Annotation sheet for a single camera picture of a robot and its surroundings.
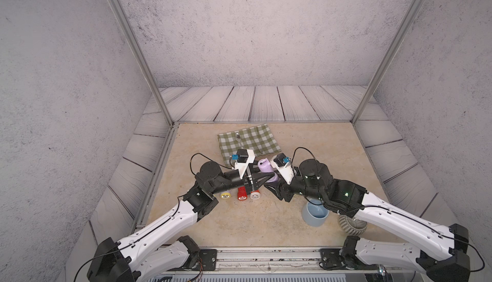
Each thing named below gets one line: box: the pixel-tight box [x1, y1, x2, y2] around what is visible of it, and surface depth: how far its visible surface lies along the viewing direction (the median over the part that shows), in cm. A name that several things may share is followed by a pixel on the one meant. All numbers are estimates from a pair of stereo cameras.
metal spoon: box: [235, 132, 244, 149], surface depth 113 cm
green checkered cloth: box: [217, 123, 282, 168], surface depth 113 cm
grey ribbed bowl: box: [338, 214, 368, 236], surface depth 76 cm
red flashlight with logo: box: [249, 189, 261, 200], surface depth 90 cm
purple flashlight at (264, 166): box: [257, 157, 279, 183], surface depth 60 cm
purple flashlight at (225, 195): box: [220, 190, 232, 200], surface depth 90 cm
